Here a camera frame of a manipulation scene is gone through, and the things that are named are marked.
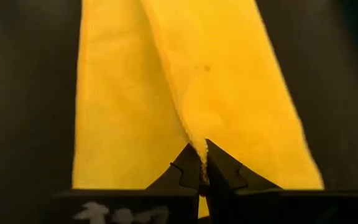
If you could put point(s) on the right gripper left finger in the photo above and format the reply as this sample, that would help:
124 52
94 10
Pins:
172 186

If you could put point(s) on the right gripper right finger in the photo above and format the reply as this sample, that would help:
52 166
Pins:
225 180

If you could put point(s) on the yellow microfiber towel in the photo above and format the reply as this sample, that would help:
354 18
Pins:
129 93

